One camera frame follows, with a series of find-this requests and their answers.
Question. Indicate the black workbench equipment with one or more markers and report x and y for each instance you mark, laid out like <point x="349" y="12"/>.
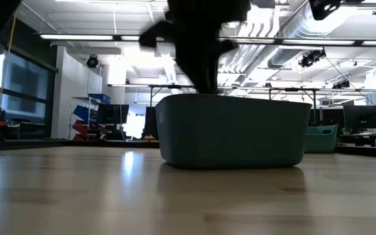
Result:
<point x="11" y="130"/>

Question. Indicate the silver ventilation duct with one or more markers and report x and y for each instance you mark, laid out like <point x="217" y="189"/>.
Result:
<point x="292" y="42"/>

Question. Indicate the black aluminium table frame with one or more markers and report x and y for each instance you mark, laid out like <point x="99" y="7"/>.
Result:
<point x="44" y="143"/>

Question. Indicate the blue tilted shelf bin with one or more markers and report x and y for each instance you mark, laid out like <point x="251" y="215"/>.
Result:
<point x="83" y="114"/>

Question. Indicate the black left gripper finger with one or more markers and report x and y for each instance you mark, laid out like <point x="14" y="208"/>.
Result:
<point x="193" y="73"/>
<point x="211" y="78"/>

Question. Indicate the dark teal plastic bin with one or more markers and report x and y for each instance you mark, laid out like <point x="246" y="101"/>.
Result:
<point x="233" y="130"/>

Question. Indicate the blue storage bin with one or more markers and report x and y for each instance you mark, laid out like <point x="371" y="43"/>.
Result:
<point x="100" y="98"/>

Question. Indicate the black ceiling spotlight cluster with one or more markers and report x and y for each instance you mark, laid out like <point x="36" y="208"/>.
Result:
<point x="312" y="58"/>
<point x="341" y="85"/>

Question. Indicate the red tilted shelf bin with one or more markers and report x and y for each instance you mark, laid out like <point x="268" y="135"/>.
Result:
<point x="82" y="130"/>

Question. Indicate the long black table frame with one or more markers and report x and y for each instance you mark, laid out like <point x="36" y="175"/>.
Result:
<point x="162" y="87"/>

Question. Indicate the dark office desk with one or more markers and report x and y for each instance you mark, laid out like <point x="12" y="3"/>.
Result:
<point x="364" y="138"/>

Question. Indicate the black computer monitor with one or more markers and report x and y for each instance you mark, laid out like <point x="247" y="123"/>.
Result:
<point x="150" y="120"/>
<point x="330" y="115"/>
<point x="113" y="114"/>
<point x="361" y="117"/>

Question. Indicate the round black ceiling camera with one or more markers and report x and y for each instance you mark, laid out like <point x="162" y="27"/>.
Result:
<point x="92" y="62"/>

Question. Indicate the green plastic bin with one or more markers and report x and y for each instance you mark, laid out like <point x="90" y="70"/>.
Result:
<point x="322" y="140"/>

